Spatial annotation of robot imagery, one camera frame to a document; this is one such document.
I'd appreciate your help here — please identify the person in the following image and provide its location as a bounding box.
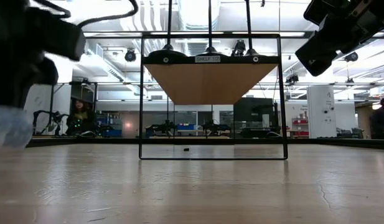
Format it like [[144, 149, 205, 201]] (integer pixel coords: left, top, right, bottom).
[[370, 96, 384, 140], [65, 98, 99, 137]]

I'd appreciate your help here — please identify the white tealight candle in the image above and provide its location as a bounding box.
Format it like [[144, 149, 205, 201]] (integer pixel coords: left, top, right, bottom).
[[0, 105, 35, 149]]

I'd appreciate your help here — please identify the black candlestick holder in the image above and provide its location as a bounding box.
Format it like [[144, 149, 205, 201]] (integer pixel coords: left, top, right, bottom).
[[147, 0, 189, 59], [243, 0, 260, 58], [202, 0, 221, 57]]

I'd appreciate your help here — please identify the white column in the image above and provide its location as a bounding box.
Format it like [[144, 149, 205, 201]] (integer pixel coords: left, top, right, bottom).
[[306, 85, 338, 139]]

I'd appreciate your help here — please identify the black aluminium table frame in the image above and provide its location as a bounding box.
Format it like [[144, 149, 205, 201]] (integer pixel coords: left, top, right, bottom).
[[26, 136, 384, 151]]

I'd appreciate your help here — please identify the black cabinet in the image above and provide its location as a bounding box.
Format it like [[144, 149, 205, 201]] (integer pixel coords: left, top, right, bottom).
[[233, 96, 281, 139]]

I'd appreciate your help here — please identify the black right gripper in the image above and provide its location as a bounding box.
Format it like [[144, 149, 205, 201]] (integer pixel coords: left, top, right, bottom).
[[294, 0, 384, 78]]

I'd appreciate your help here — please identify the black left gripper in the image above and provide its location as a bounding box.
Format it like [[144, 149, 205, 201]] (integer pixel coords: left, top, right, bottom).
[[0, 0, 87, 108]]

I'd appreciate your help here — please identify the red storage bins rack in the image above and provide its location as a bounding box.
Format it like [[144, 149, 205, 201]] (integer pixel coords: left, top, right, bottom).
[[291, 117, 311, 138]]

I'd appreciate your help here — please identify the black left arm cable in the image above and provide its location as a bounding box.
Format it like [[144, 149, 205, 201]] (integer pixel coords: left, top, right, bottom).
[[32, 0, 139, 29]]

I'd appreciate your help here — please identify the wooden shelf with black frame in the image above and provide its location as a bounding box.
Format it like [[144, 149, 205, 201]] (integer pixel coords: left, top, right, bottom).
[[138, 33, 289, 161]]

